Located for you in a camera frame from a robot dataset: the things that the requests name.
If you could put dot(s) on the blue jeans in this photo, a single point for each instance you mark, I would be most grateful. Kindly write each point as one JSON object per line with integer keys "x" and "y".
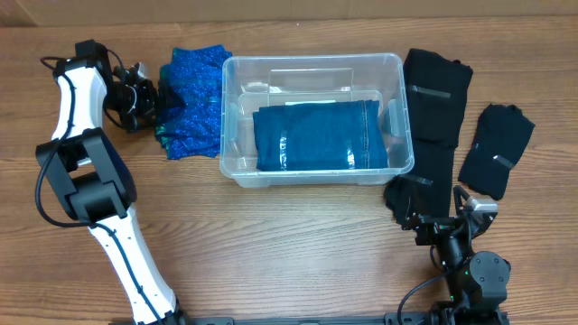
{"x": 319, "y": 136}

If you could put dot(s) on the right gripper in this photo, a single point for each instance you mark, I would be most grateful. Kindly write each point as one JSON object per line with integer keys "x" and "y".
{"x": 436, "y": 225}

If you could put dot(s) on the small black folded cloth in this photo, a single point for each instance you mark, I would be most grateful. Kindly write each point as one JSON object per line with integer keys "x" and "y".
{"x": 501, "y": 137}

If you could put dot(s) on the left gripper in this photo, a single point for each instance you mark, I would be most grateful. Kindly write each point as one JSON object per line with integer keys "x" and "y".
{"x": 151, "y": 97}

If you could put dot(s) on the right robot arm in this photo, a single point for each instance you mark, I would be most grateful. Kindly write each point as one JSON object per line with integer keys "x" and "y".
{"x": 476, "y": 281}

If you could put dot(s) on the clear plastic storage bin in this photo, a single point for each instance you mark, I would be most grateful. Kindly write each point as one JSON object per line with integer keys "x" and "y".
{"x": 251, "y": 82}

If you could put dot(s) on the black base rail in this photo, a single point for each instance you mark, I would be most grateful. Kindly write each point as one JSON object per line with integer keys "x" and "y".
{"x": 390, "y": 318}

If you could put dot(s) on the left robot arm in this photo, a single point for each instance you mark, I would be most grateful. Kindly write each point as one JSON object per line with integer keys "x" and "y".
{"x": 83, "y": 182}

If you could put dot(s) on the blue sparkly cloth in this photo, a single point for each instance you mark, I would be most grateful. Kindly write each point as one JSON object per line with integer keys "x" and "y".
{"x": 192, "y": 125}

